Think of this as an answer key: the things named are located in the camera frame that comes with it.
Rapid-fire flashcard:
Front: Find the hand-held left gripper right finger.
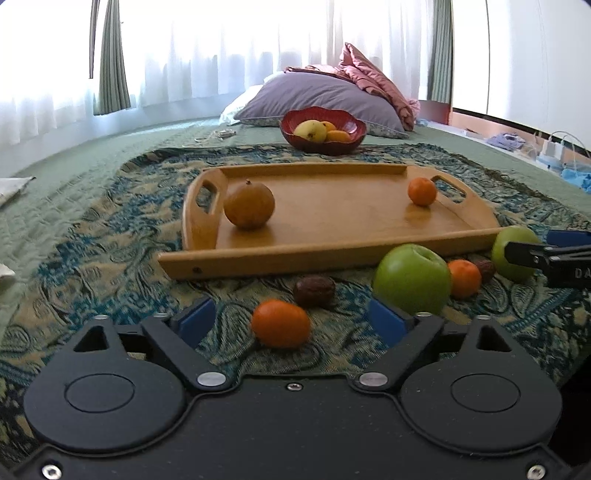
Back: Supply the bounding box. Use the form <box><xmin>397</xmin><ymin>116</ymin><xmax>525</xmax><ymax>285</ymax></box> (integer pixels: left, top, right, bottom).
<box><xmin>351</xmin><ymin>298</ymin><xmax>515</xmax><ymax>393</ymax></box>

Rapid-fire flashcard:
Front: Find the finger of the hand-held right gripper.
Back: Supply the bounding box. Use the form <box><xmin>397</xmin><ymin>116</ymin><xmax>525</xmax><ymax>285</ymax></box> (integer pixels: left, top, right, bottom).
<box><xmin>503</xmin><ymin>240</ymin><xmax>591</xmax><ymax>269</ymax></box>
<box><xmin>547</xmin><ymin>231</ymin><xmax>591</xmax><ymax>247</ymax></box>

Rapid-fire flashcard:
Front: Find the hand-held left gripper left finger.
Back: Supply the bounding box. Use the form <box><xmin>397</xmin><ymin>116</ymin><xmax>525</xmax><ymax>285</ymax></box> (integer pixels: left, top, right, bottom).
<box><xmin>71</xmin><ymin>298</ymin><xmax>229</xmax><ymax>393</ymax></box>

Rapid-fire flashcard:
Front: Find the large green apple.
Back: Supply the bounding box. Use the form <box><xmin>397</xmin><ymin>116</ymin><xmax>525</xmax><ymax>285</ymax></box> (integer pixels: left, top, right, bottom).
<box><xmin>373</xmin><ymin>244</ymin><xmax>452</xmax><ymax>316</ymax></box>

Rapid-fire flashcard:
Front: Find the tangerine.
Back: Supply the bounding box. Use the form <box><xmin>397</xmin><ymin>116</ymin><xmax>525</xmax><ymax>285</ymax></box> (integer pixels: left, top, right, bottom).
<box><xmin>252</xmin><ymin>299</ymin><xmax>311</xmax><ymax>349</ymax></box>
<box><xmin>447</xmin><ymin>260</ymin><xmax>482</xmax><ymax>300</ymax></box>
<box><xmin>407</xmin><ymin>177</ymin><xmax>438</xmax><ymax>207</ymax></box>

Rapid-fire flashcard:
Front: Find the wooden tray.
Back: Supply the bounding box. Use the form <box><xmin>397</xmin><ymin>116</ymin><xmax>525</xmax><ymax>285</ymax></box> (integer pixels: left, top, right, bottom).
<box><xmin>158</xmin><ymin>161</ymin><xmax>502</xmax><ymax>280</ymax></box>

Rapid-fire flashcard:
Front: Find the blue bag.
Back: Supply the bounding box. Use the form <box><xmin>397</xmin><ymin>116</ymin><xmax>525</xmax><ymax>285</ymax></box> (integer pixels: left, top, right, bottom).
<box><xmin>560</xmin><ymin>166</ymin><xmax>591</xmax><ymax>193</ymax></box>

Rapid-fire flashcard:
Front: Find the teal paisley blanket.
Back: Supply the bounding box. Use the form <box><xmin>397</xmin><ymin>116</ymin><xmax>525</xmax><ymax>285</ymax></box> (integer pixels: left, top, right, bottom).
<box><xmin>0</xmin><ymin>143</ymin><xmax>591</xmax><ymax>464</ymax></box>

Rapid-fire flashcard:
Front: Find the light purple cloth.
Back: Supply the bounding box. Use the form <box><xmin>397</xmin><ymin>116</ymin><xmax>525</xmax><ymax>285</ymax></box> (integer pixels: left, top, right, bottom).
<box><xmin>487</xmin><ymin>132</ymin><xmax>526</xmax><ymax>151</ymax></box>

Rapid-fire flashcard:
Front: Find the brown russet pear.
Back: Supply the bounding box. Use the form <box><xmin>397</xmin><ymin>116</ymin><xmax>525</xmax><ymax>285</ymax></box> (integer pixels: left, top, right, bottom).
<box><xmin>223</xmin><ymin>180</ymin><xmax>276</xmax><ymax>230</ymax></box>

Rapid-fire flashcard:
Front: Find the wooden bedside ledge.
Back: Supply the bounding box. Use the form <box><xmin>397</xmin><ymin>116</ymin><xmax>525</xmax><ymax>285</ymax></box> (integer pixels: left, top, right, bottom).
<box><xmin>418</xmin><ymin>99</ymin><xmax>591</xmax><ymax>160</ymax></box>

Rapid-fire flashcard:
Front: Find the green quilted bedspread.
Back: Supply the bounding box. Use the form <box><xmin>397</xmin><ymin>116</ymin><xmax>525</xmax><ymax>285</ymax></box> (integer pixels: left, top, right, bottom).
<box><xmin>0</xmin><ymin>115</ymin><xmax>591</xmax><ymax>342</ymax></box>

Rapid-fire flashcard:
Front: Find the red scalloped bowl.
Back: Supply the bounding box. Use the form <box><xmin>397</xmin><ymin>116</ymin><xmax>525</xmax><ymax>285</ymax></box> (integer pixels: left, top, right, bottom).
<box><xmin>280</xmin><ymin>107</ymin><xmax>368</xmax><ymax>156</ymax></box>

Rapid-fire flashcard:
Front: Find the yellow mango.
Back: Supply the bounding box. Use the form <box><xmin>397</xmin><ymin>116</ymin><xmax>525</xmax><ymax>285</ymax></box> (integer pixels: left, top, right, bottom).
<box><xmin>294</xmin><ymin>120</ymin><xmax>328</xmax><ymax>142</ymax></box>

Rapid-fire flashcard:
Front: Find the green curtain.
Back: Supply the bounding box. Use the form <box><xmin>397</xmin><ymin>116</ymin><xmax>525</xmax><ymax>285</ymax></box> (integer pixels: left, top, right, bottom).
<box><xmin>428</xmin><ymin>0</ymin><xmax>454</xmax><ymax>105</ymax></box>
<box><xmin>93</xmin><ymin>0</ymin><xmax>132</xmax><ymax>116</ymax></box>

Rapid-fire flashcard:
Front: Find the white pillow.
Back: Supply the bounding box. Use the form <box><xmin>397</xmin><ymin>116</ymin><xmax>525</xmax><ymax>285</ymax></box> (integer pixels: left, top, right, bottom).
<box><xmin>219</xmin><ymin>84</ymin><xmax>265</xmax><ymax>125</ymax></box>

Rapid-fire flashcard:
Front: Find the pink quilt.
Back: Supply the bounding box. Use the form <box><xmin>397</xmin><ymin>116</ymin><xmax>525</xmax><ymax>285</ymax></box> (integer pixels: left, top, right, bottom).
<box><xmin>284</xmin><ymin>42</ymin><xmax>421</xmax><ymax>131</ymax></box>

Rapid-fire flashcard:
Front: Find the lavender pillow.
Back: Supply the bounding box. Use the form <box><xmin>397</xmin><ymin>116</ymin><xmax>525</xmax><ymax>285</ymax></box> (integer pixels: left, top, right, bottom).
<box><xmin>235</xmin><ymin>72</ymin><xmax>411</xmax><ymax>139</ymax></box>

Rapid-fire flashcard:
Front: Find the white sheer curtain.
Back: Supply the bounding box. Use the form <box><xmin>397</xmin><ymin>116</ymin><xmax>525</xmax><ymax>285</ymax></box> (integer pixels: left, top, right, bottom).
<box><xmin>0</xmin><ymin>0</ymin><xmax>435</xmax><ymax>155</ymax></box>

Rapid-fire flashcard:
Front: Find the white charger with cables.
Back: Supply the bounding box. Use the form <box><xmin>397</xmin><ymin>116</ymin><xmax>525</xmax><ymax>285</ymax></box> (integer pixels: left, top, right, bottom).
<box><xmin>536</xmin><ymin>131</ymin><xmax>589</xmax><ymax>168</ymax></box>

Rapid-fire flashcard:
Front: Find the white cable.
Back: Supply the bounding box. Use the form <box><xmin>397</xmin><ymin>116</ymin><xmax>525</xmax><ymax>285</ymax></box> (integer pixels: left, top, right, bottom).
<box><xmin>194</xmin><ymin>128</ymin><xmax>238</xmax><ymax>142</ymax></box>

